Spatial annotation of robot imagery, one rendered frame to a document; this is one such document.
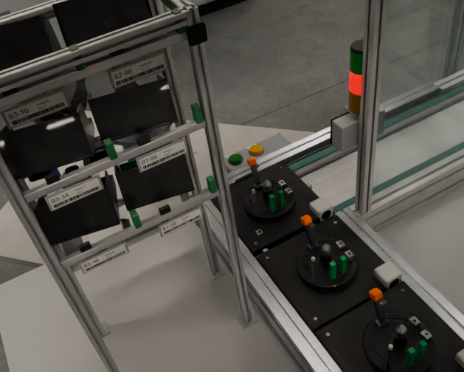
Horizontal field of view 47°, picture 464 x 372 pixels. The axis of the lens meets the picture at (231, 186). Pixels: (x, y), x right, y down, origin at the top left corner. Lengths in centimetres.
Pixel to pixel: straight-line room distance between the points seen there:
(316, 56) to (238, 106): 75
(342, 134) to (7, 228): 106
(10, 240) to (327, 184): 95
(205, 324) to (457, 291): 61
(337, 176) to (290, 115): 180
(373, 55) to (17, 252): 113
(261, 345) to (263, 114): 225
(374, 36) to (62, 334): 100
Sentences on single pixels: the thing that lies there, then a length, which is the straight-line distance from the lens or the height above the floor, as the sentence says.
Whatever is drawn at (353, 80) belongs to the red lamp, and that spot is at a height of 134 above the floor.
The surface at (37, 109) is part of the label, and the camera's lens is 77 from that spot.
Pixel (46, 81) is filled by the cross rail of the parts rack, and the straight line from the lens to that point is 76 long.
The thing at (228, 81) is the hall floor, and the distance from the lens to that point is 373.
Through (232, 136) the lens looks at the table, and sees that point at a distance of 183.
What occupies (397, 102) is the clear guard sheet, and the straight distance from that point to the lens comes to 126.
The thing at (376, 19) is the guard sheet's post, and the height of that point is 149.
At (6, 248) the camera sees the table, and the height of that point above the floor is 86.
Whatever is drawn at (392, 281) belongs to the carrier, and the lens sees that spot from 125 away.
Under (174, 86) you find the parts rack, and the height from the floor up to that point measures 144.
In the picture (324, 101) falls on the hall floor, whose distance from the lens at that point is 344.
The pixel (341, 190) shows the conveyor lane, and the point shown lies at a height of 92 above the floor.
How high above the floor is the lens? 199
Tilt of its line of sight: 43 degrees down
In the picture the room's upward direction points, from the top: 10 degrees counter-clockwise
